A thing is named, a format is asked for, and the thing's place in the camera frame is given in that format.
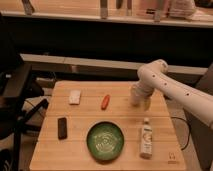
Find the green round plate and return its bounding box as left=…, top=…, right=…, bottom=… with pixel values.
left=86, top=121, right=125, bottom=162

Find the black cable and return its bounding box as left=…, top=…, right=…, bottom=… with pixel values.
left=171, top=115, right=191, bottom=151

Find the white plastic bottle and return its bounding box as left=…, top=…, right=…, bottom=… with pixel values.
left=140, top=118, right=152, bottom=159

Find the white sponge block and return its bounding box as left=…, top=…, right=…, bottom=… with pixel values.
left=69, top=90, right=81, bottom=105

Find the orange carrot toy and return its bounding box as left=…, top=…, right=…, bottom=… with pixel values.
left=101, top=95, right=110, bottom=110

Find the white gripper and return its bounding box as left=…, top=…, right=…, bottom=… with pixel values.
left=134, top=82, right=154, bottom=111

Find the dark brown chocolate bar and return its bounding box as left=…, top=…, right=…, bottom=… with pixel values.
left=58, top=117, right=67, bottom=140

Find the black office chair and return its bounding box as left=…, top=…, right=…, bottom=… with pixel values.
left=0, top=13, right=50, bottom=171

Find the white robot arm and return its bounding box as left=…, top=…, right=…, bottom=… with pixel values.
left=130, top=59, right=213, bottom=130

